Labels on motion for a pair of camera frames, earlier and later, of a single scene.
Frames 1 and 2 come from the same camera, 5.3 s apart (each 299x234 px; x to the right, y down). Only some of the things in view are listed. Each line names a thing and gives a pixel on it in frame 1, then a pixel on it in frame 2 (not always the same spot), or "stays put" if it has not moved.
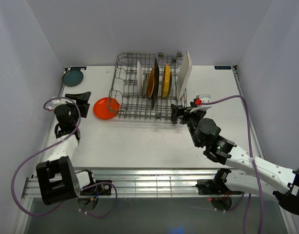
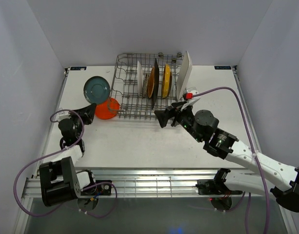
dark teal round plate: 72,78 → 96,89
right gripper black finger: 177,111 → 163,116
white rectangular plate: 184,74 stays put
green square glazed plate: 157,78 stays put
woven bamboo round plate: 151,84 stays put
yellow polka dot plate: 167,83 stays put
